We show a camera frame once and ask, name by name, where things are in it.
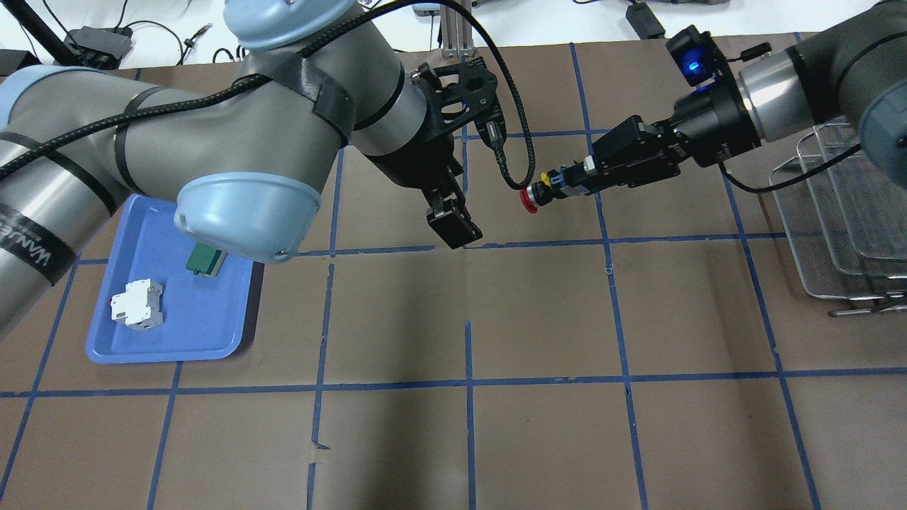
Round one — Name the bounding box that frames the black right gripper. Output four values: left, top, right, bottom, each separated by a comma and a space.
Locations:
567, 85, 762, 195

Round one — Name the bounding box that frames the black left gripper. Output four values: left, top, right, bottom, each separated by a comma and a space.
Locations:
354, 91, 484, 249

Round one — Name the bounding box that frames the red emergency stop button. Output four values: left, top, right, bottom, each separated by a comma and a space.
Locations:
519, 166, 587, 214

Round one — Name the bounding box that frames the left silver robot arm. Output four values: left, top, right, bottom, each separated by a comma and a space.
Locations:
1, 1, 483, 336

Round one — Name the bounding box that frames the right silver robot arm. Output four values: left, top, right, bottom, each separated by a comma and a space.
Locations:
564, 1, 905, 194

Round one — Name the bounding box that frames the black power adapter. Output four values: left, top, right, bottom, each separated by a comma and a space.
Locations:
624, 1, 666, 40

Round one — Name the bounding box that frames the green terminal block module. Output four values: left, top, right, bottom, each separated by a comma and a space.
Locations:
184, 242, 227, 278

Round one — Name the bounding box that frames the blue plastic tray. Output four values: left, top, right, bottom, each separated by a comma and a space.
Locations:
85, 195, 263, 364

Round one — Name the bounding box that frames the white circuit breaker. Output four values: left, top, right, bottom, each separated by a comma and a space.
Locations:
109, 278, 164, 332

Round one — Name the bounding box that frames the grey usb hub box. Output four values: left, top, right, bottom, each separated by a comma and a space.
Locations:
64, 26, 133, 71

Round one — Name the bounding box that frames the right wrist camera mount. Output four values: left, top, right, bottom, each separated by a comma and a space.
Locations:
666, 25, 773, 88

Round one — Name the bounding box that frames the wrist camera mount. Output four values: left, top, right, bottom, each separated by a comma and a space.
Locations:
410, 57, 506, 149
666, 25, 773, 88

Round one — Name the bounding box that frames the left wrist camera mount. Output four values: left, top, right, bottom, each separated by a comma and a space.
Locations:
410, 57, 506, 149

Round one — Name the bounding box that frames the aluminium frame post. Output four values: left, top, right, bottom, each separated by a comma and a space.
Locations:
439, 6, 475, 59

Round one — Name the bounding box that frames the wire mesh shelf rack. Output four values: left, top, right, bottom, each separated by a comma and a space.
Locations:
769, 120, 906, 317

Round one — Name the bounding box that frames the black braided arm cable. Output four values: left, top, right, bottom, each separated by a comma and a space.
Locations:
0, 0, 537, 191

